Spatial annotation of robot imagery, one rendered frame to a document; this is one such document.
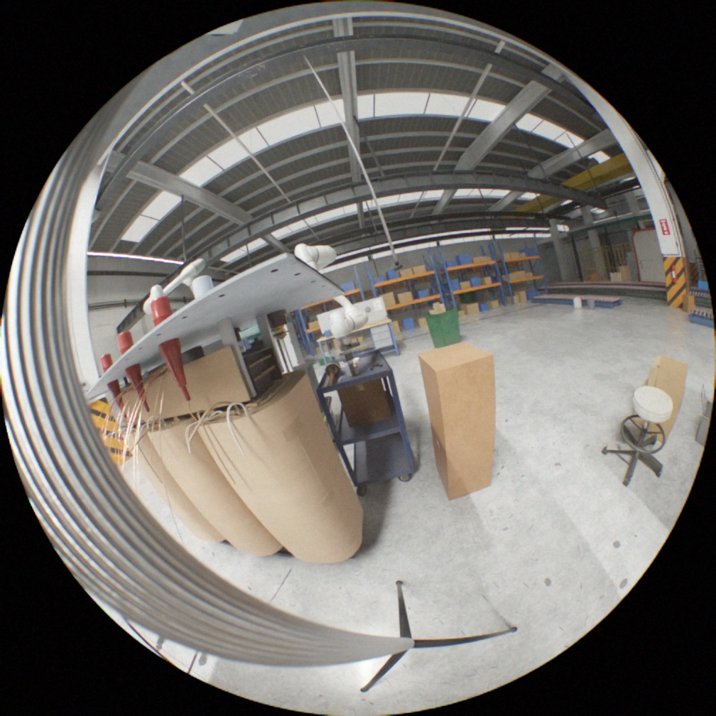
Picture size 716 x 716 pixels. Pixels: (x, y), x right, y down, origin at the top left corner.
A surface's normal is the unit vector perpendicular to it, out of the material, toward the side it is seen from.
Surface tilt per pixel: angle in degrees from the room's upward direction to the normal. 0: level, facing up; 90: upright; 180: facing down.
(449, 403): 90
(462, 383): 90
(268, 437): 90
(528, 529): 0
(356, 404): 90
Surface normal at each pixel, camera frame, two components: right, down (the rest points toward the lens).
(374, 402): 0.00, 0.22
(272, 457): 0.46, 0.07
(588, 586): -0.27, -0.94
